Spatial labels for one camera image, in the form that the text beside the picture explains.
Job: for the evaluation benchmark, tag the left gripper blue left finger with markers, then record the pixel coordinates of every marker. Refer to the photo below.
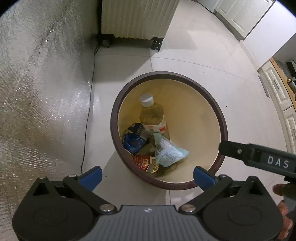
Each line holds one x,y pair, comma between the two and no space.
91,179

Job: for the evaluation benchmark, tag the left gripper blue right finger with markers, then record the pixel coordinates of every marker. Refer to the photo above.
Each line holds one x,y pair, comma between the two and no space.
203,178

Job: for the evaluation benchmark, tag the teal plastic snack bag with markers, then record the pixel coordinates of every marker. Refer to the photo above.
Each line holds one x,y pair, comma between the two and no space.
167,153

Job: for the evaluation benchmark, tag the plastic tea bottle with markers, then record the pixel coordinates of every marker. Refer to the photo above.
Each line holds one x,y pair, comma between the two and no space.
152,115

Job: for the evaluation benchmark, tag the round beige trash bin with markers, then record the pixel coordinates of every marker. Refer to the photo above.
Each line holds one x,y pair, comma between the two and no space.
194,121

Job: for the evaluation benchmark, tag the person right hand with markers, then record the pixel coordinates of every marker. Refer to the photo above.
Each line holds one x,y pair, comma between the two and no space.
283,208

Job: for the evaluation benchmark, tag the white low drawer cabinet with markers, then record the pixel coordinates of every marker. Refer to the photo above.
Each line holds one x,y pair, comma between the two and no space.
283,98

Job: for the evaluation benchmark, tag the blue crumpled snack wrapper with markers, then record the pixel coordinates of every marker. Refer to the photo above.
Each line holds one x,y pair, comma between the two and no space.
135,138

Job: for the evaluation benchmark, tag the white kitchen cabinet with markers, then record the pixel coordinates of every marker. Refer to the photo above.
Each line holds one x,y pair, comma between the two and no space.
243,15

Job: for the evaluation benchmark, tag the cream ribbed suitcase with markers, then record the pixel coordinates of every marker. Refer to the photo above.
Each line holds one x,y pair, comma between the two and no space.
144,20

